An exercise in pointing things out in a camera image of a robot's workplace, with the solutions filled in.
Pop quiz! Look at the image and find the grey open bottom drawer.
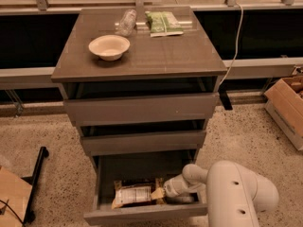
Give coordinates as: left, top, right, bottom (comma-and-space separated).
84, 149, 207, 226

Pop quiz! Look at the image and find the green chip bag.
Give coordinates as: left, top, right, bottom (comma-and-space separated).
145, 11, 184, 37

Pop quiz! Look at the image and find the cardboard box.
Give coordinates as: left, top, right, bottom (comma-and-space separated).
0, 166, 31, 227
265, 76, 303, 150

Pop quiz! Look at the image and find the grey window rail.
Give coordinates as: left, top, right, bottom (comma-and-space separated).
0, 57, 303, 90

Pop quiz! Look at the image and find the grey drawer cabinet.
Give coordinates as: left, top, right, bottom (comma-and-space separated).
50, 6, 228, 163

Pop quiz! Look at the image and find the grey top drawer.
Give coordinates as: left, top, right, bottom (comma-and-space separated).
63, 93, 219, 126

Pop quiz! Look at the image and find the cardboard box right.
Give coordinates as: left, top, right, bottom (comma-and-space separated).
265, 76, 303, 150

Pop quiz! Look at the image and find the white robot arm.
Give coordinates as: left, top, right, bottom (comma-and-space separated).
151, 160, 279, 227

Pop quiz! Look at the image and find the white bowl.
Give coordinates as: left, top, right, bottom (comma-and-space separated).
88, 35, 131, 61

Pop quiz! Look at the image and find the cardboard box left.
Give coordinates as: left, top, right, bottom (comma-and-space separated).
0, 166, 31, 227

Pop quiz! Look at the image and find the white cable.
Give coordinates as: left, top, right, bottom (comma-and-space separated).
219, 3, 244, 87

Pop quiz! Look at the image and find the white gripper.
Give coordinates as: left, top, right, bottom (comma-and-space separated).
151, 174, 195, 203

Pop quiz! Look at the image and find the grey middle drawer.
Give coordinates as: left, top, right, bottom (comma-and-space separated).
80, 130, 206, 156

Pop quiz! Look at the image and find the black cable left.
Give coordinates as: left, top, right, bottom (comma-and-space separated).
0, 199, 26, 226

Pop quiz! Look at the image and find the clear plastic bottle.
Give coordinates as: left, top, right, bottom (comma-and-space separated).
116, 9, 137, 37

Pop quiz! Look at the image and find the brown chip bag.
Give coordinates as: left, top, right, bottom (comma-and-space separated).
112, 178, 166, 209

